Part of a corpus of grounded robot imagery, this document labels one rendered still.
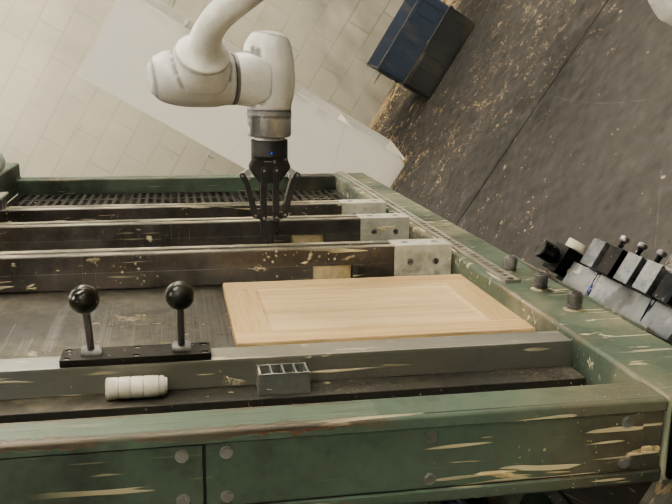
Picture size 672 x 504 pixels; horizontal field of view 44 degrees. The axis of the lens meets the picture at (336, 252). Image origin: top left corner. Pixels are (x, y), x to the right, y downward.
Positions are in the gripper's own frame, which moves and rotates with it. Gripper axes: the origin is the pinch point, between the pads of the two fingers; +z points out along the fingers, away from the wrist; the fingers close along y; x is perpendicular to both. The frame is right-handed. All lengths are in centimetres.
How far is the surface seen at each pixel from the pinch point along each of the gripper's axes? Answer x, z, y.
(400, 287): 19.9, 6.8, -23.2
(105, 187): -125, 8, 43
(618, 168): -115, 2, -144
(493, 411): 87, 3, -16
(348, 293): 22.7, 6.8, -12.3
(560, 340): 62, 4, -36
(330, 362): 62, 5, -2
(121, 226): -25.2, 2.2, 31.8
